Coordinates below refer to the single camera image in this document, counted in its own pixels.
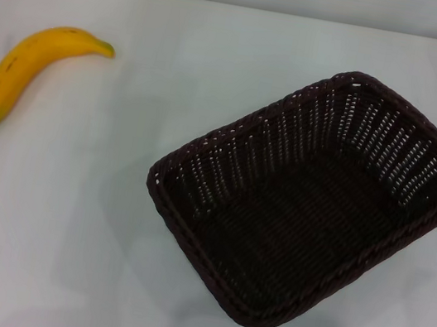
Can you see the yellow banana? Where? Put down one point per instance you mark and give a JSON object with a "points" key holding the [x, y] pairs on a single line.
{"points": [[11, 70]]}

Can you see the black woven plastic basket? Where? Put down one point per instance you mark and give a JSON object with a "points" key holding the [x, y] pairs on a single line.
{"points": [[298, 235]]}

